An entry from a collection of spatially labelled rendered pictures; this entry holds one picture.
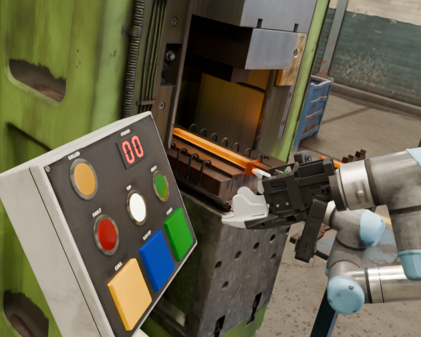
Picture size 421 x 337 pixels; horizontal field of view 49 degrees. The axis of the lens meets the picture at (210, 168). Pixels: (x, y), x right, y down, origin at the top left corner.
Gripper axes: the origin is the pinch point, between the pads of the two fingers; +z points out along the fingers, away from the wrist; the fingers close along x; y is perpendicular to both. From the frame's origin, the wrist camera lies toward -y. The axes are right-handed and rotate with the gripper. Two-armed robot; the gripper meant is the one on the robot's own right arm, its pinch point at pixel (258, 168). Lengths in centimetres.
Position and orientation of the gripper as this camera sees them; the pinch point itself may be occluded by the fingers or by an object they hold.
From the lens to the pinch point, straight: 125.5
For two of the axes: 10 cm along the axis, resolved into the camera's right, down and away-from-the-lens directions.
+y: -1.8, 9.2, 3.6
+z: -7.4, -3.7, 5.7
